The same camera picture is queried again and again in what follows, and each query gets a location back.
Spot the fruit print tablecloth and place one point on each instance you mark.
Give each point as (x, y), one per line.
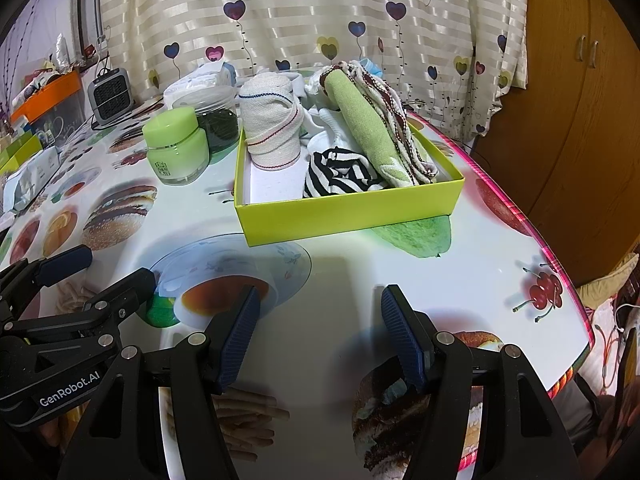
(325, 285)

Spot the white blue tissue pack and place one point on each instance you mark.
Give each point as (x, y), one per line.
(200, 82)

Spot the yellow-green cardboard box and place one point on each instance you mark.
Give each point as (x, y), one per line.
(350, 215)

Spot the grey small space heater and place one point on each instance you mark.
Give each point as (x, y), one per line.
(110, 95)

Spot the heart print striped curtain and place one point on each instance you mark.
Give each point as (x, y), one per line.
(300, 10)

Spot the beige sock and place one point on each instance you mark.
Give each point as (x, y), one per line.
(270, 120)

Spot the orange lidded storage box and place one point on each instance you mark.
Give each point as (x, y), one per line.
(47, 92)

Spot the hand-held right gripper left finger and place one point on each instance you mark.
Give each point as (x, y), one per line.
(237, 340)

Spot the light blue plastic package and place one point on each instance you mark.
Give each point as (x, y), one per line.
(30, 180)

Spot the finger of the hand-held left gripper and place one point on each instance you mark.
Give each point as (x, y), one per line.
(62, 265)
(125, 292)

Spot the green patterned sock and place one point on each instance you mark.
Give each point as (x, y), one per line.
(365, 130)

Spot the light green jar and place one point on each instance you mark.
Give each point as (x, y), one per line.
(175, 150)

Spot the wooden wardrobe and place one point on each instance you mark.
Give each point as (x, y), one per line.
(575, 110)

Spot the black white striped cloth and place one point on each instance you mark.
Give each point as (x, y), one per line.
(340, 170)

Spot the clear jar with dark contents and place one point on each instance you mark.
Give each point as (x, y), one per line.
(220, 125)

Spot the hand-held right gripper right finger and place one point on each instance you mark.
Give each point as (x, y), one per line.
(402, 340)

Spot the green cardboard box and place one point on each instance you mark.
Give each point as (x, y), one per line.
(20, 147)

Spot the beige cushion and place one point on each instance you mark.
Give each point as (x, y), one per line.
(605, 285)

